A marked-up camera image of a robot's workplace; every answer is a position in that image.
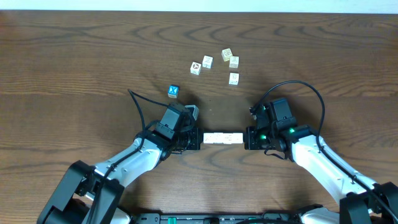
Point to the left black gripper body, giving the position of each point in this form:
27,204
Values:
196,139

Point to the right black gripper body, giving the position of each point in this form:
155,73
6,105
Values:
261,139

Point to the green-edged wooden block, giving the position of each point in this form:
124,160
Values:
228,138
218,138

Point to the plain small wooden block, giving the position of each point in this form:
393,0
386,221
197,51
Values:
208,138

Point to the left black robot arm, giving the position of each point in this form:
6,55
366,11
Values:
91,194

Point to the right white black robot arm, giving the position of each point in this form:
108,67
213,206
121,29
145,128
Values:
360,198

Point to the blue X wooden block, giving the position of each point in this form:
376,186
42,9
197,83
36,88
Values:
173,91

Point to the wooden block with red circle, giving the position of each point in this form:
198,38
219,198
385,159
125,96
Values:
195,68

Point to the wooden block with X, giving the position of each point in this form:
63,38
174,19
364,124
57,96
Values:
207,61

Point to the wooden block beside yellow one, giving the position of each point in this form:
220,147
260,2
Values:
234,62

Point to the yellow-edged wooden block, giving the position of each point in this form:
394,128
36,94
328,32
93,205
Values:
226,54

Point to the wooden block with ring picture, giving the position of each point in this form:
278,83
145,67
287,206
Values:
233,78

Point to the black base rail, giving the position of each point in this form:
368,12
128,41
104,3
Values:
150,218

